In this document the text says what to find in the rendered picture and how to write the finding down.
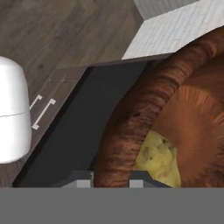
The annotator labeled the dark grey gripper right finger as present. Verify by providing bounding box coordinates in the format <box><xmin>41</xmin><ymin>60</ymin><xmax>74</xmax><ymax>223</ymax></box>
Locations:
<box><xmin>129</xmin><ymin>170</ymin><xmax>173</xmax><ymax>188</ymax></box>

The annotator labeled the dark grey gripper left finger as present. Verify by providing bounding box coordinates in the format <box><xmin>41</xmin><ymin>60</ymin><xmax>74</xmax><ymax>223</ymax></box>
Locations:
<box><xmin>51</xmin><ymin>170</ymin><xmax>95</xmax><ymax>188</ymax></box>

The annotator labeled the yellow potato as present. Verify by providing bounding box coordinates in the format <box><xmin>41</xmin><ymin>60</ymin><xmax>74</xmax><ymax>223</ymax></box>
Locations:
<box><xmin>132</xmin><ymin>129</ymin><xmax>182</xmax><ymax>188</ymax></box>

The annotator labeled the brown wooden bowl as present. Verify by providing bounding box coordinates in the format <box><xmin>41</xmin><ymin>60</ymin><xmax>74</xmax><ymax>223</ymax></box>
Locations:
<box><xmin>92</xmin><ymin>25</ymin><xmax>224</xmax><ymax>188</ymax></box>

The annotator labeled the brown wooden cupboard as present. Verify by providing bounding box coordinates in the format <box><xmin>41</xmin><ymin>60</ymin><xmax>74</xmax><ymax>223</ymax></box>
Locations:
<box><xmin>0</xmin><ymin>66</ymin><xmax>90</xmax><ymax>188</ymax></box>

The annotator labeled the white rounded object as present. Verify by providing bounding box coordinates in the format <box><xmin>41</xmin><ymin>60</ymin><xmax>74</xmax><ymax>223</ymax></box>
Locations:
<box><xmin>0</xmin><ymin>55</ymin><xmax>33</xmax><ymax>165</ymax></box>

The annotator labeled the white cupboard handle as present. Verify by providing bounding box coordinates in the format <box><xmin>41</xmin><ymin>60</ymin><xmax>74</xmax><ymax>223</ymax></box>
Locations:
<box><xmin>31</xmin><ymin>98</ymin><xmax>57</xmax><ymax>131</ymax></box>
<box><xmin>29</xmin><ymin>94</ymin><xmax>44</xmax><ymax>110</ymax></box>

